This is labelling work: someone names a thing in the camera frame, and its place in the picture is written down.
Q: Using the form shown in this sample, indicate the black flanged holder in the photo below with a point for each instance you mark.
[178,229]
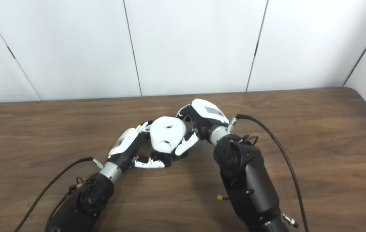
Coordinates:
[171,158]

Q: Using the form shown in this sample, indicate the round white plastic piece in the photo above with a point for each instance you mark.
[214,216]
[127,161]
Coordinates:
[157,133]

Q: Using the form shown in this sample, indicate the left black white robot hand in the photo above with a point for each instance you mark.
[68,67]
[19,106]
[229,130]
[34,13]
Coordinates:
[126,145]

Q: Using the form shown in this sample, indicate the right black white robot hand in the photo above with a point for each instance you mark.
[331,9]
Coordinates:
[207,116]

